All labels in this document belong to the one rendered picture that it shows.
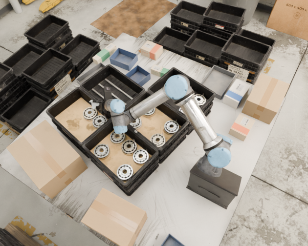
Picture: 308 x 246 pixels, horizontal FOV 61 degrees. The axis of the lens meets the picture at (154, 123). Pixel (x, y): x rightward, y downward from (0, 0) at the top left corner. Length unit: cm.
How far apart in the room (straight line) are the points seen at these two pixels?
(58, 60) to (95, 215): 178
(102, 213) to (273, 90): 145
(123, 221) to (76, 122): 79
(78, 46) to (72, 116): 136
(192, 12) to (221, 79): 141
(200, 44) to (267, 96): 125
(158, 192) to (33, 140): 88
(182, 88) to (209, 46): 179
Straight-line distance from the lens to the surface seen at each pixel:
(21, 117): 290
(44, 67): 291
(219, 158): 137
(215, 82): 225
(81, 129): 189
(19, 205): 279
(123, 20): 404
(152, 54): 237
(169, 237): 169
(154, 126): 181
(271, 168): 277
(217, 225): 174
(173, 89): 131
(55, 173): 172
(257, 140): 202
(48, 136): 185
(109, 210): 159
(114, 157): 173
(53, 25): 339
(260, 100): 202
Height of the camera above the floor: 238
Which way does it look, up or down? 58 degrees down
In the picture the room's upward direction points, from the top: 4 degrees counter-clockwise
